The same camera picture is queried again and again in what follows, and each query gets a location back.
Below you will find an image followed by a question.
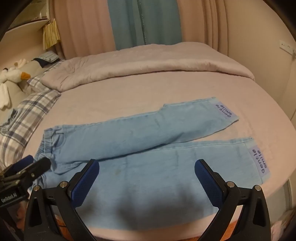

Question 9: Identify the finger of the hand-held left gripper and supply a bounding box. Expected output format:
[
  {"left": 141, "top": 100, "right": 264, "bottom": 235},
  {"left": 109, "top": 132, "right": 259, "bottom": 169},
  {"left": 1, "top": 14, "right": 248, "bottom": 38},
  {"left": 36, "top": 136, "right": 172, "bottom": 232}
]
[
  {"left": 2, "top": 155, "right": 34, "bottom": 176},
  {"left": 9, "top": 158, "right": 52, "bottom": 186}
]

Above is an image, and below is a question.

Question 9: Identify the yellow fringed cloth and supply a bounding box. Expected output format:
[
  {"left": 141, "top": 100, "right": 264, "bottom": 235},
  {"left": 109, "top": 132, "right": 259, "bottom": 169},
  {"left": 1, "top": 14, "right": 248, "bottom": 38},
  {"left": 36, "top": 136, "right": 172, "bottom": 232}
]
[{"left": 43, "top": 19, "right": 61, "bottom": 50}]

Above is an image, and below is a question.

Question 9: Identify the large plaid pillow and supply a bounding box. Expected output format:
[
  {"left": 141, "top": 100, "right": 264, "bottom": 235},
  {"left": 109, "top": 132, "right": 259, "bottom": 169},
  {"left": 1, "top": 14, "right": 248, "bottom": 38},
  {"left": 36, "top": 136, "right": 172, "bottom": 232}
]
[{"left": 0, "top": 89, "right": 62, "bottom": 168}]

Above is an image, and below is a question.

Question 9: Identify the pink bed sheet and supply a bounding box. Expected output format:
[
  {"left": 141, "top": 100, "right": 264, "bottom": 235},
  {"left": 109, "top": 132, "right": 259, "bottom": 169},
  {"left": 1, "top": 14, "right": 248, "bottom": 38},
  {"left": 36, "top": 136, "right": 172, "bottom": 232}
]
[{"left": 17, "top": 75, "right": 292, "bottom": 241}]

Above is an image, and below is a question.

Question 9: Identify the teal curtain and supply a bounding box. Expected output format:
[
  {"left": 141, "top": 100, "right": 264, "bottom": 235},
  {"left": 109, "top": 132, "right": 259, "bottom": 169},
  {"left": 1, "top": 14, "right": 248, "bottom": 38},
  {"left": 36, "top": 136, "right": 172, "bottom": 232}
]
[{"left": 107, "top": 0, "right": 184, "bottom": 50}]

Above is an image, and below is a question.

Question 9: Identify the white wall shelf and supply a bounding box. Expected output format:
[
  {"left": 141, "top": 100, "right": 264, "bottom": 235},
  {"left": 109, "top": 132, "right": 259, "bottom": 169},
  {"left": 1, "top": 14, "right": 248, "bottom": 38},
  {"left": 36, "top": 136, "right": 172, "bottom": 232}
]
[{"left": 8, "top": 18, "right": 51, "bottom": 32}]

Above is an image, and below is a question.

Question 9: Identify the white wall socket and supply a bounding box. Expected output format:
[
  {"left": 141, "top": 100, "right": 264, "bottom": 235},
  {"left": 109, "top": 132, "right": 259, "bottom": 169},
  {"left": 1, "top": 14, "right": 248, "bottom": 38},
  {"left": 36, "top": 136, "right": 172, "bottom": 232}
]
[{"left": 279, "top": 40, "right": 295, "bottom": 53}]

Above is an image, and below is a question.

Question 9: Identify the pink curtain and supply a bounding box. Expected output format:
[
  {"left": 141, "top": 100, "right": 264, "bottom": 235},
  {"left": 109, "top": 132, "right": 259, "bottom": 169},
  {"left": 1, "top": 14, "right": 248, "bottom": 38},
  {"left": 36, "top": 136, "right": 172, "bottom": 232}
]
[
  {"left": 53, "top": 0, "right": 116, "bottom": 60},
  {"left": 177, "top": 0, "right": 230, "bottom": 57}
]

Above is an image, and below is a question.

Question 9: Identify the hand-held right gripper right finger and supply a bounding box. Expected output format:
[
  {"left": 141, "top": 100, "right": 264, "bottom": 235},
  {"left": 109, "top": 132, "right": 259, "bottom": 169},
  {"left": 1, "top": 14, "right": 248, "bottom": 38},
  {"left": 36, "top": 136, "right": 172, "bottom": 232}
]
[{"left": 194, "top": 159, "right": 271, "bottom": 241}]

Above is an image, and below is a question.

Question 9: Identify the white plush goose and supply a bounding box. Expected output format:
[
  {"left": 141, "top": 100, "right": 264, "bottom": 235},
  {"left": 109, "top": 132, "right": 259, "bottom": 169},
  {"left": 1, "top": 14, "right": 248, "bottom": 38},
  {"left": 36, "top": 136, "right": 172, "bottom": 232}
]
[{"left": 0, "top": 58, "right": 31, "bottom": 110}]

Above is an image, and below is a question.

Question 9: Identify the striped folded cloth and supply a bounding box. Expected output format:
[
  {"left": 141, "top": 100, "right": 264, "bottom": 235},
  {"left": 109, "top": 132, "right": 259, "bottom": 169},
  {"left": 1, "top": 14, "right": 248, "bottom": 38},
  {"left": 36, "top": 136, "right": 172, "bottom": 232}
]
[{"left": 31, "top": 51, "right": 60, "bottom": 68}]

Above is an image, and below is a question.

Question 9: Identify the small plaid pillow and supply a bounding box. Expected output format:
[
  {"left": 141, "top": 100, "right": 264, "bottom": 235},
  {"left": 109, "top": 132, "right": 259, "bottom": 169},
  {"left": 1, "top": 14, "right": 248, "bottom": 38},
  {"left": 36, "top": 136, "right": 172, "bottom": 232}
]
[{"left": 26, "top": 61, "right": 65, "bottom": 88}]

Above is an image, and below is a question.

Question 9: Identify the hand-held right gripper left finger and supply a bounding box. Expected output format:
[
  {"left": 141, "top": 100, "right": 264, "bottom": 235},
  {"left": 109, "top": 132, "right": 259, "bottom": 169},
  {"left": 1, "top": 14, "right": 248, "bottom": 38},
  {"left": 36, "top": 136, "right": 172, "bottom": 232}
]
[{"left": 23, "top": 159, "right": 100, "bottom": 241}]

